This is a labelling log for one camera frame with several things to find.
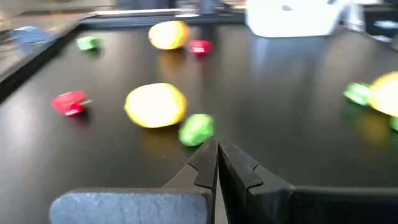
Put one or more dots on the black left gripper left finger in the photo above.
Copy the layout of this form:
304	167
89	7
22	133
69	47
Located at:
203	169

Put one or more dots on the white plastic basket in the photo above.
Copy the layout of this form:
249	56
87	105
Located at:
292	18

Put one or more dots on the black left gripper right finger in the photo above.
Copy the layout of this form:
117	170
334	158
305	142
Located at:
236	175

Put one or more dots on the green leaf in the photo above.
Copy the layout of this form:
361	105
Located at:
395	123

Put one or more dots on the silver metal bracket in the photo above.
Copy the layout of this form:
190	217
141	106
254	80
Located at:
354	17

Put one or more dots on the small green bell pepper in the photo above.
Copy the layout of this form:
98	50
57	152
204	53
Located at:
196	129
88	42
357	93

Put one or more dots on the yellow lemon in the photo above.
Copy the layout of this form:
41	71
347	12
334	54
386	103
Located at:
155	105
385	93
168	35

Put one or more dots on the small red bell pepper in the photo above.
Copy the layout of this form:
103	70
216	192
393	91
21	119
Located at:
69	102
200	46

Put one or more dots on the black metal table frame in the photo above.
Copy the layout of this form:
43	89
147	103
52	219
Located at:
155	19

